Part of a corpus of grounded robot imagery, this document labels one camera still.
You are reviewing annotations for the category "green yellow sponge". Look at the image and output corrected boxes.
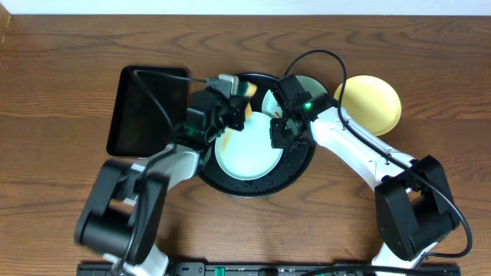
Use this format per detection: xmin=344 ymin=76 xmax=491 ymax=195
xmin=220 ymin=80 xmax=259 ymax=149

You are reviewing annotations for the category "yellow plate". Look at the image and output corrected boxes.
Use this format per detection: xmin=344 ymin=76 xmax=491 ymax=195
xmin=341 ymin=75 xmax=402 ymax=136

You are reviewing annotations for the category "black round tray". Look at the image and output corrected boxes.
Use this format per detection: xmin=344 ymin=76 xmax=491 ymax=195
xmin=198 ymin=73 xmax=315 ymax=198

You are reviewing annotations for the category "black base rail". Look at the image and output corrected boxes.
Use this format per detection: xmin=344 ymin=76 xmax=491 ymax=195
xmin=76 ymin=262 xmax=462 ymax=276

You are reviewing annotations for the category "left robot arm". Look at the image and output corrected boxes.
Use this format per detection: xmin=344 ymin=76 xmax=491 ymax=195
xmin=74 ymin=134 xmax=211 ymax=276

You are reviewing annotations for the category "black rectangular tray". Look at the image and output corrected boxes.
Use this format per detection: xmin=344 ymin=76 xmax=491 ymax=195
xmin=106 ymin=65 xmax=189 ymax=157

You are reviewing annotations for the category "light blue plate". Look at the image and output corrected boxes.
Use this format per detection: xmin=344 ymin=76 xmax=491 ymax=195
xmin=261 ymin=75 xmax=327 ymax=118
xmin=214 ymin=112 xmax=283 ymax=180

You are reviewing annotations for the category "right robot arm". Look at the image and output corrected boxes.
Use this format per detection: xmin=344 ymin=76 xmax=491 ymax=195
xmin=271 ymin=89 xmax=466 ymax=275

